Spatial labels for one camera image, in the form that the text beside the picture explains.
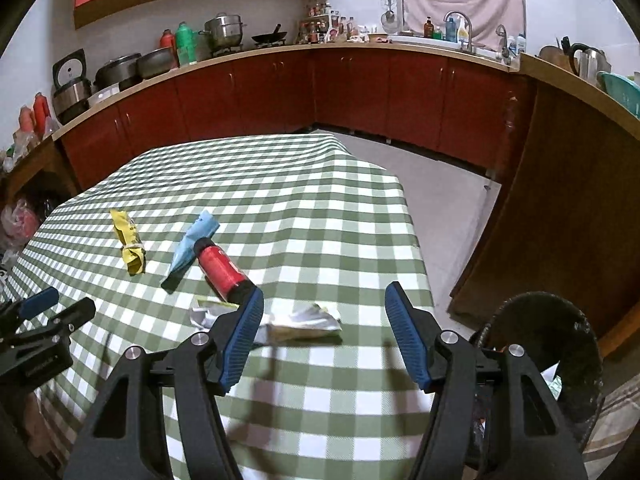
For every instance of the brown glass bottle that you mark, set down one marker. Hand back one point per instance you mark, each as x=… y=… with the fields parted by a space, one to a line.
x=429 y=27

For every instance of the metal faucet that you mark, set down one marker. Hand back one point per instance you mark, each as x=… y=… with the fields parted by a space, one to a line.
x=457 y=15

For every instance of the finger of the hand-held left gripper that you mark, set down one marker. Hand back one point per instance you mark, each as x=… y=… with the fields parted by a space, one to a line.
x=75 y=312
x=40 y=300

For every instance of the green checkered tablecloth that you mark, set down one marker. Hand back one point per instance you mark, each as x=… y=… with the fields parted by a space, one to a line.
x=300 y=200

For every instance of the pale orange bottle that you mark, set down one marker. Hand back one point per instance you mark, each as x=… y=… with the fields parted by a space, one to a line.
x=26 y=120

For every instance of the pink plastic bag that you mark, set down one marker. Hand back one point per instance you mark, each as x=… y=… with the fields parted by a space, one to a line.
x=20 y=222

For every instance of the steel steamer pot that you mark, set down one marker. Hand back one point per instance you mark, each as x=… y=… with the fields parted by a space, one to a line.
x=225 y=32

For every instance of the white green printed wrapper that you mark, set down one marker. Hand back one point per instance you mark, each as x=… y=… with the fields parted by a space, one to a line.
x=210 y=315

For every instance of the teal basin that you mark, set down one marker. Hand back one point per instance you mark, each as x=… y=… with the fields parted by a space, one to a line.
x=622 y=92

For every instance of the group of condiment bottles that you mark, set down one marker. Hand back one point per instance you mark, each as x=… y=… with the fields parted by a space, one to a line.
x=325 y=25

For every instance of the green thermos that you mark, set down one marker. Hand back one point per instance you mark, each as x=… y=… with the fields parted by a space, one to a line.
x=186 y=45

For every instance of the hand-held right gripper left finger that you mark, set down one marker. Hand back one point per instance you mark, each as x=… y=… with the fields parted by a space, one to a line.
x=245 y=335

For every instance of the red-brown lower cabinets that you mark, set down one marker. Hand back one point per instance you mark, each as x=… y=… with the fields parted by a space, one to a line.
x=275 y=95

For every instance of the red thermos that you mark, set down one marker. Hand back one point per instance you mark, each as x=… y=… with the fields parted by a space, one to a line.
x=167 y=40

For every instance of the wooden cutting board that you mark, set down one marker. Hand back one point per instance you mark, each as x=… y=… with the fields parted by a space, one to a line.
x=552 y=57

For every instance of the red bottle black cap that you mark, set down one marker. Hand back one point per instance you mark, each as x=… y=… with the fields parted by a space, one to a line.
x=220 y=267

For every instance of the white paper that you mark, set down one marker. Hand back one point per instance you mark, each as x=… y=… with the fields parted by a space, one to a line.
x=305 y=322

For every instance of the yellow wrapper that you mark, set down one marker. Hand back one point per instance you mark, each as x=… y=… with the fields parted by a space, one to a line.
x=129 y=245

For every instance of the rice cooker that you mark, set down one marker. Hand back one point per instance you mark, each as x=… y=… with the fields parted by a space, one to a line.
x=72 y=95

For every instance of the black trash bin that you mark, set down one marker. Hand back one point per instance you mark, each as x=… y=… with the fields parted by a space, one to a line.
x=545 y=330

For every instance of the striped cloth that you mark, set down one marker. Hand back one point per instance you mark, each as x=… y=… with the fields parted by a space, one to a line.
x=615 y=420

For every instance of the black wok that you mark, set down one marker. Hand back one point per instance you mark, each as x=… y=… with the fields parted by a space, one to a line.
x=270 y=37

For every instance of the metal basin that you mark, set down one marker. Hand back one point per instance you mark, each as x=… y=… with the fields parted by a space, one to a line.
x=157 y=62

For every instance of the brown wooden cabinet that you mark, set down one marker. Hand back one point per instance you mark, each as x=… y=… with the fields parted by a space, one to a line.
x=560 y=185

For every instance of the blue wrapper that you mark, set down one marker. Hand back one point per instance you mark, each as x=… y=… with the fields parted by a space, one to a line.
x=192 y=242

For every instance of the blue white detergent bottle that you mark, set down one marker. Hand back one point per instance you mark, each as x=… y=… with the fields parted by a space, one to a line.
x=457 y=30

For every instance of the steel kettle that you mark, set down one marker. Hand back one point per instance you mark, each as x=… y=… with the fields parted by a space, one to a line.
x=590 y=62

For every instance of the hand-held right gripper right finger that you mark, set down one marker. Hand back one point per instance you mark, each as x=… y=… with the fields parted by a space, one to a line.
x=407 y=335

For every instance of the dark lidded pot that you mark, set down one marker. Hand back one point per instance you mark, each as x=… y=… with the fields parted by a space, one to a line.
x=117 y=72

